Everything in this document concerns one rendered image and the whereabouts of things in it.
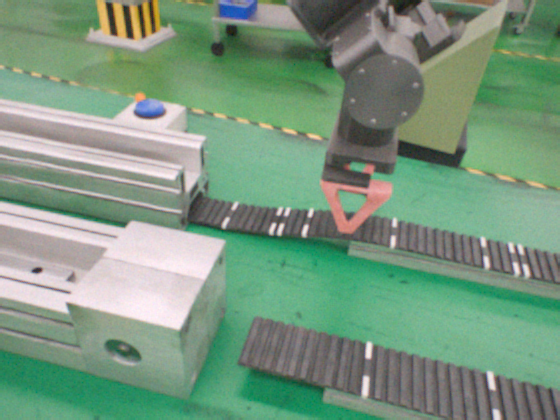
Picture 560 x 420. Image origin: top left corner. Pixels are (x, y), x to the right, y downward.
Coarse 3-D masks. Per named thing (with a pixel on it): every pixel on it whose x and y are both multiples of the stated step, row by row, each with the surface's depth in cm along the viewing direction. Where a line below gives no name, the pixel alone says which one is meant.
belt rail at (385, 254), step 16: (368, 256) 52; (384, 256) 51; (400, 256) 51; (416, 256) 50; (432, 272) 51; (448, 272) 50; (464, 272) 50; (480, 272) 50; (496, 272) 49; (512, 288) 49; (528, 288) 49; (544, 288) 48
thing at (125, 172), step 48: (0, 144) 51; (48, 144) 51; (96, 144) 57; (144, 144) 55; (192, 144) 54; (0, 192) 56; (48, 192) 54; (96, 192) 52; (144, 192) 50; (192, 192) 55
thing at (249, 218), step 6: (246, 210) 56; (252, 210) 56; (258, 210) 56; (246, 216) 55; (252, 216) 55; (258, 216) 55; (240, 222) 54; (246, 222) 54; (252, 222) 54; (240, 228) 53; (246, 228) 53; (252, 228) 53
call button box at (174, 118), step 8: (168, 104) 67; (128, 112) 64; (136, 112) 64; (168, 112) 65; (176, 112) 65; (184, 112) 67; (120, 120) 62; (128, 120) 62; (136, 120) 63; (144, 120) 63; (152, 120) 63; (160, 120) 63; (168, 120) 63; (176, 120) 65; (184, 120) 68; (160, 128) 61; (168, 128) 63; (176, 128) 65; (184, 128) 68
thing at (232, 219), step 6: (234, 204) 57; (234, 210) 56; (240, 210) 56; (228, 216) 55; (234, 216) 55; (240, 216) 55; (222, 222) 54; (228, 222) 54; (234, 222) 54; (228, 228) 54; (234, 228) 53
